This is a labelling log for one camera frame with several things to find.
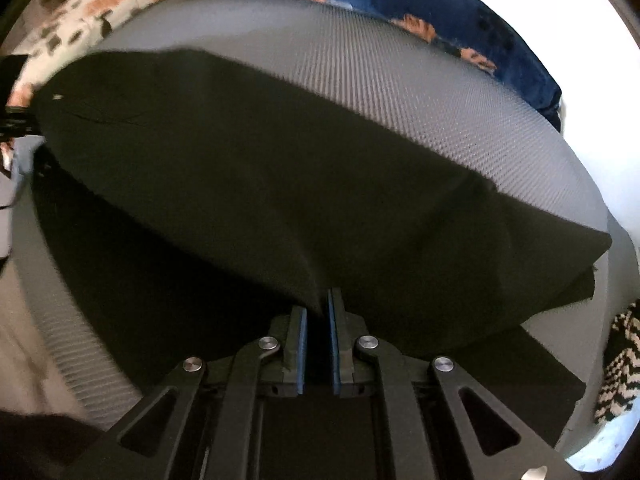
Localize black pants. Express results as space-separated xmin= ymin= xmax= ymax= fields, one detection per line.
xmin=30 ymin=50 xmax=611 ymax=443

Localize grey textured mattress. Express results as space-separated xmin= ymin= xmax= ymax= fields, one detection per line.
xmin=12 ymin=0 xmax=639 ymax=455

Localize black beige zigzag cloth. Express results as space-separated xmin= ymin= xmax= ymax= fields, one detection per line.
xmin=593 ymin=300 xmax=639 ymax=425

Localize white floral pillow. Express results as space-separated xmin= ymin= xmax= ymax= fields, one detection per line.
xmin=1 ymin=0 xmax=164 ymax=116

